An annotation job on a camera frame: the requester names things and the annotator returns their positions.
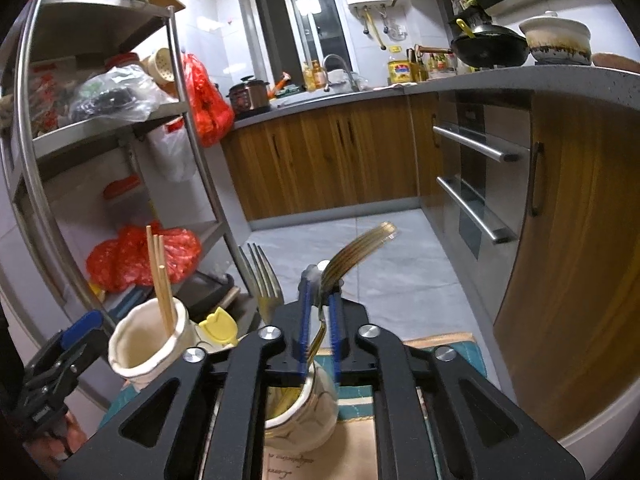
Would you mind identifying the hanging red plastic bag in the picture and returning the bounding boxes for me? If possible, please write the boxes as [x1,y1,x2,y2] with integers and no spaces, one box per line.
[182,53,234,148]

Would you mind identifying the white plastic bag hanging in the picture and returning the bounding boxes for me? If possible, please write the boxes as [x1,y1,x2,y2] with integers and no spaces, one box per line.
[146,118,196,183]

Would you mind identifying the rear white ceramic jar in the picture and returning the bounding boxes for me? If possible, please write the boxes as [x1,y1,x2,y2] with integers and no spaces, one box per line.
[107,298,198,392]

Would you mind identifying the front white ceramic jar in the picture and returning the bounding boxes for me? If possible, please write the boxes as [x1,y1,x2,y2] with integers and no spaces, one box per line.
[265,362,338,454]

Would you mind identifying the window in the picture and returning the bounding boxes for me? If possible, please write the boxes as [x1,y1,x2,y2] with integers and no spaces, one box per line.
[248,0,358,86]

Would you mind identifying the silver steel fork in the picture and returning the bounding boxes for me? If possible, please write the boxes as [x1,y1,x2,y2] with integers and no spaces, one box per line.
[240,243,284,325]

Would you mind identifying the person's left hand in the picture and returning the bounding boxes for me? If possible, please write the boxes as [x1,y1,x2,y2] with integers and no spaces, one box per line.
[25,412,88,479]

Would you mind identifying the silver flower spoon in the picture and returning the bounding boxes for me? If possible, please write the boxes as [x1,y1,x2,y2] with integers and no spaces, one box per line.
[317,259,330,272]

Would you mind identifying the clear plastic bag on shelf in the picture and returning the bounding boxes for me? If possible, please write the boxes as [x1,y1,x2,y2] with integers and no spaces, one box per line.
[68,64,175,122]

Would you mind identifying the wooden base cabinets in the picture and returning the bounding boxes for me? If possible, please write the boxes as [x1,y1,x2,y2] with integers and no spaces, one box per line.
[222,90,639,438]

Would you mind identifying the gold fork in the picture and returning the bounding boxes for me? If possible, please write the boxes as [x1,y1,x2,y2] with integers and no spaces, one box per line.
[269,220,399,416]

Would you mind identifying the red bag on lower shelf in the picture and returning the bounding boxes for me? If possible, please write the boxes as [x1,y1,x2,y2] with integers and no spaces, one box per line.
[86,222,202,292]

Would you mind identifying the kitchen faucet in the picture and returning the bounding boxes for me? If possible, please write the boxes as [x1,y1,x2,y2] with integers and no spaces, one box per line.
[322,53,360,92]

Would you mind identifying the patterned quilted table mat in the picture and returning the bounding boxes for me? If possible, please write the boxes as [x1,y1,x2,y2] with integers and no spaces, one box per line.
[99,332,487,479]

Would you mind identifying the white ceramic jar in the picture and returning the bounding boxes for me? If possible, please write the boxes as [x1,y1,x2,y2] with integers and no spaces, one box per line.
[265,362,338,454]
[107,298,198,392]

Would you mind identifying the electric rice cooker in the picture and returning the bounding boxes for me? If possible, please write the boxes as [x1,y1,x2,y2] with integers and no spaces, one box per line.
[229,76,270,119]

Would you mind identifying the steel shelving rack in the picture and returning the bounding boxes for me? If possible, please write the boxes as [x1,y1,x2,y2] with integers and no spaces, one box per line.
[1,0,248,341]

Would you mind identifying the black wok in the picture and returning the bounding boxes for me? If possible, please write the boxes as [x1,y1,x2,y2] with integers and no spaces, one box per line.
[451,18,529,68]

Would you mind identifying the yellow tulip pick in jar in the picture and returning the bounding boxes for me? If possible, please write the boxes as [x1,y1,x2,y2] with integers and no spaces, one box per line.
[198,307,239,347]

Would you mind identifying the yellow tin can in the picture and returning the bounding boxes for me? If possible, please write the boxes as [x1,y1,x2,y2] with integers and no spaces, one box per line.
[387,58,413,84]

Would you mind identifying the built-in steel oven drawers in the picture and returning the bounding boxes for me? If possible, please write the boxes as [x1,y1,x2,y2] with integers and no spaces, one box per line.
[432,92,532,322]

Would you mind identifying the white ceramic casserole pot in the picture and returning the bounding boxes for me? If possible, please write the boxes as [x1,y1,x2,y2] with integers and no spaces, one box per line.
[518,11,591,66]

